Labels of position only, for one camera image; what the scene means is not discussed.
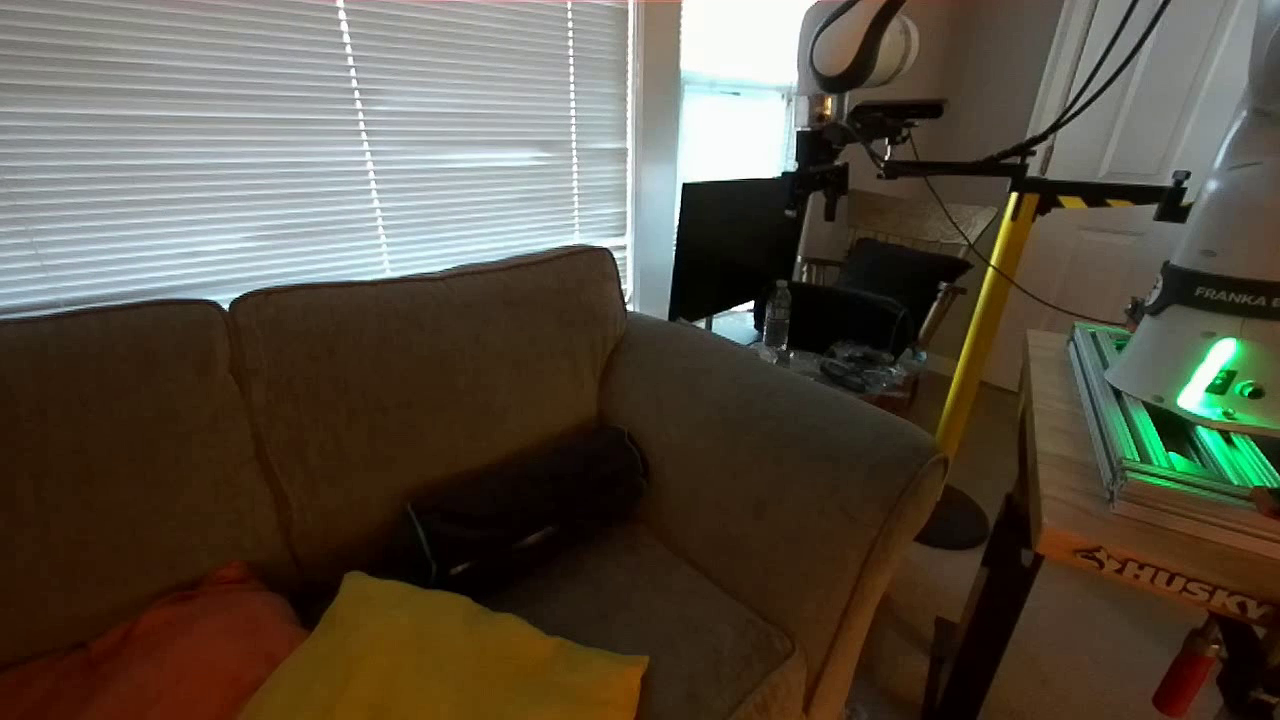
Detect white panel door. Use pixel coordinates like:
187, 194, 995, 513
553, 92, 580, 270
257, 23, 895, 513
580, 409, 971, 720
986, 0, 1257, 392

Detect green lit metal base plate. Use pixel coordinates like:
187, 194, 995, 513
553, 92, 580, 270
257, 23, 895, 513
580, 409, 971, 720
1066, 316, 1280, 515

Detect grey fabric sofa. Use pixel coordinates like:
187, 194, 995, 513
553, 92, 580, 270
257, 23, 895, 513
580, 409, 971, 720
0, 240, 954, 720

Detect black stereo camera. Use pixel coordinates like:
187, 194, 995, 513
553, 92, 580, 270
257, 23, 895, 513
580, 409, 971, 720
848, 96, 954, 139

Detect yellow pole camera stand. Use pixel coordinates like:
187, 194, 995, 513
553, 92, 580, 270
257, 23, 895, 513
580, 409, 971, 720
791, 126, 1195, 551

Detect wooden Husky workbench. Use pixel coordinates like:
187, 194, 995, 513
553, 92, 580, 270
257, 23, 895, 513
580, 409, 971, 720
933, 330, 1280, 720

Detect black wire chair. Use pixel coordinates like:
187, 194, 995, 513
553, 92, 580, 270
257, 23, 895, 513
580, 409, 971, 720
791, 236, 975, 360

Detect wide white window blinds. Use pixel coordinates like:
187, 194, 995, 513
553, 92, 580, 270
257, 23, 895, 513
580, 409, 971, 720
0, 0, 636, 320

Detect narrow bright window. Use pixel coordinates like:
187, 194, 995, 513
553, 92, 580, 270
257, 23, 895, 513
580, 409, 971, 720
677, 0, 826, 185

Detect red clamp handle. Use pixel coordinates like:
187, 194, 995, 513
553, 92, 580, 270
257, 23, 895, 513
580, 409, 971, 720
1153, 615, 1234, 720

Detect orange pillow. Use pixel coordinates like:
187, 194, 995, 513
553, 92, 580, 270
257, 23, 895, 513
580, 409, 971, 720
0, 556, 311, 720

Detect clear plastic bottle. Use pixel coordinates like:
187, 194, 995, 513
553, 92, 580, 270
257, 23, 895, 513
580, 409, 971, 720
766, 276, 802, 370

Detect yellow cloth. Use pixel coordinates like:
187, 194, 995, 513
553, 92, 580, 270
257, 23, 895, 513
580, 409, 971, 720
238, 567, 652, 720

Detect black bolster cushion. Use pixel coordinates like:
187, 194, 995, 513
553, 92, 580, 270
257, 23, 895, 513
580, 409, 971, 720
398, 419, 655, 604

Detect black flat monitor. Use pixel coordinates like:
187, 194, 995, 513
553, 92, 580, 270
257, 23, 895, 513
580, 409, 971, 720
668, 176, 810, 330

